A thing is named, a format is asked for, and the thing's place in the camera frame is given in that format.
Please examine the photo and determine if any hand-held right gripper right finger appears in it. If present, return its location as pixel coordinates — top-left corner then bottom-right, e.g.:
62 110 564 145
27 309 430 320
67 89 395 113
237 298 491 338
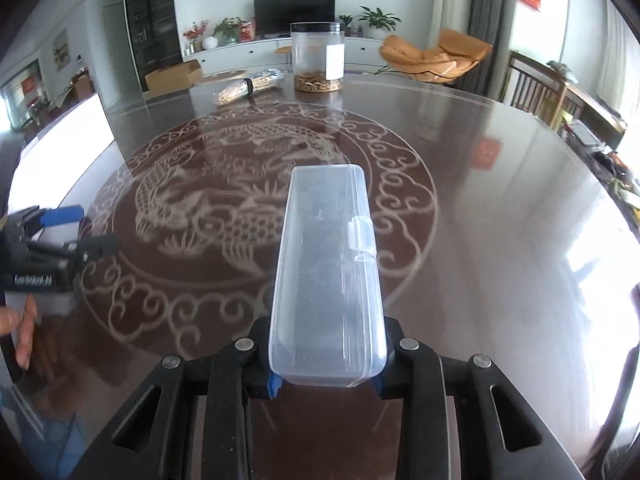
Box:
370 317 586 480

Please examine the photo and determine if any green potted plant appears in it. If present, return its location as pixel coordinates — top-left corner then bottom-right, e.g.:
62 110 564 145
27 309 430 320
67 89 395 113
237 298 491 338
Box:
214 16 244 45

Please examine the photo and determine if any wall picture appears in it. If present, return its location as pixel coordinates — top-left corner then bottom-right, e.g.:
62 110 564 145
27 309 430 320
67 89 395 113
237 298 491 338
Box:
52 29 69 72

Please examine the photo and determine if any red flower plant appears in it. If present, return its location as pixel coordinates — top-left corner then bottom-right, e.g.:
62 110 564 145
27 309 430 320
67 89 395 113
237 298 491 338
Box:
182 21 209 54

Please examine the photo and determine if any grey curtain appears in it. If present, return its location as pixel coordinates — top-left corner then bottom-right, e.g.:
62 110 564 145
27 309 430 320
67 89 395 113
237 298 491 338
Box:
467 0 511 107

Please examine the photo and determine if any clear jar black lid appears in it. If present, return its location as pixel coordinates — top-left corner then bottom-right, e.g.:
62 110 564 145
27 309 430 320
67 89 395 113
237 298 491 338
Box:
290 21 346 94

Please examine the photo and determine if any person's left hand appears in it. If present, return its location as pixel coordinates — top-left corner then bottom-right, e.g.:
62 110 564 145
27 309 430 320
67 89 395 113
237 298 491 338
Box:
0 294 39 372

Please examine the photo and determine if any cardboard box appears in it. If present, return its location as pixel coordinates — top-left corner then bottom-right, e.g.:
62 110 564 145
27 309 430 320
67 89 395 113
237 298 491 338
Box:
144 59 204 99

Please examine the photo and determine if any cluttered side desk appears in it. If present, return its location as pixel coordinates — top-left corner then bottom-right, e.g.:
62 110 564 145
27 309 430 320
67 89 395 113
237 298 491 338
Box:
560 85 640 201

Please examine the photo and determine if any orange lounge chair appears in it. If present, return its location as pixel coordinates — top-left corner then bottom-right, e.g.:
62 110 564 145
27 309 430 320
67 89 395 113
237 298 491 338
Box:
378 27 494 84

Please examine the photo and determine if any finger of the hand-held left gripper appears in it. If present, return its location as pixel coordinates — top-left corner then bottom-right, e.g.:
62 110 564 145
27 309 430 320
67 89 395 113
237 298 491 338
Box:
25 235 121 262
10 205 85 233

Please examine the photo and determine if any wooden chair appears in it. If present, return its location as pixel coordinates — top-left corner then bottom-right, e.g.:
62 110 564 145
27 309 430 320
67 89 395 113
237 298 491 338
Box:
507 50 569 127

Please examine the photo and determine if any black television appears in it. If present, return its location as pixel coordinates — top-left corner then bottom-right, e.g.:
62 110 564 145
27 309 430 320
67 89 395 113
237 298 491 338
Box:
253 0 336 39

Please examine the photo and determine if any cream patterned curtain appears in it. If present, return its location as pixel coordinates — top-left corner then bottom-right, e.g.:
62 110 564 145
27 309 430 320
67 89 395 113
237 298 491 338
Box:
430 0 474 47

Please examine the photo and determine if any white storage box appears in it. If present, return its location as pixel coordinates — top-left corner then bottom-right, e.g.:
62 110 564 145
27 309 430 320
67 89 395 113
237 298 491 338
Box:
9 92 117 211

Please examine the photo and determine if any white television cabinet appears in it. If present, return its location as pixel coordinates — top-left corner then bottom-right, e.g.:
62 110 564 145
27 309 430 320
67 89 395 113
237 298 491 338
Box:
180 35 387 77

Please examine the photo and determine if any dark bookshelf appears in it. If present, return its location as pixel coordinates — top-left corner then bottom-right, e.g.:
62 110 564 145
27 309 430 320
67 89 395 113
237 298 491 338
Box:
123 0 181 82

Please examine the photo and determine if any large leafy potted plant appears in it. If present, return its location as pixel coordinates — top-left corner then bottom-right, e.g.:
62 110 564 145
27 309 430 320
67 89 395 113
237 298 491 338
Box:
359 6 402 40

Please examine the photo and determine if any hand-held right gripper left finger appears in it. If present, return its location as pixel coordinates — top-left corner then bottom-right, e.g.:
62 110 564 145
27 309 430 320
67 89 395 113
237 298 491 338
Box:
70 316 281 480

